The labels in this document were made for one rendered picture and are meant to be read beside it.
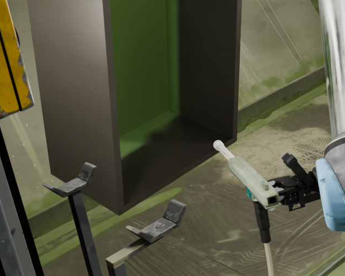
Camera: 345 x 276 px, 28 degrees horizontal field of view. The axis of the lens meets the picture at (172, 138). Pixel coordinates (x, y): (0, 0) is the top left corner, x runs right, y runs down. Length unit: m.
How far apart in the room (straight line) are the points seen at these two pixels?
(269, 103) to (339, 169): 2.42
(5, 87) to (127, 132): 1.91
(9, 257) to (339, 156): 0.77
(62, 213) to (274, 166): 1.00
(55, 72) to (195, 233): 1.02
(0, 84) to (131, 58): 1.80
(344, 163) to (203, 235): 1.50
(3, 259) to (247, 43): 3.11
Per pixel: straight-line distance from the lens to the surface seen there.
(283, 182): 2.05
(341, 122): 1.45
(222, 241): 2.75
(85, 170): 1.02
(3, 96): 0.74
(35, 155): 3.07
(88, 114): 2.09
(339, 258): 2.60
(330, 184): 1.35
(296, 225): 2.79
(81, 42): 1.99
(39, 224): 3.02
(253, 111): 3.69
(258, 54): 3.84
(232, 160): 2.14
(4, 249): 0.82
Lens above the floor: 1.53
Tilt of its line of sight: 24 degrees down
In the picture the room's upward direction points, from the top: 11 degrees counter-clockwise
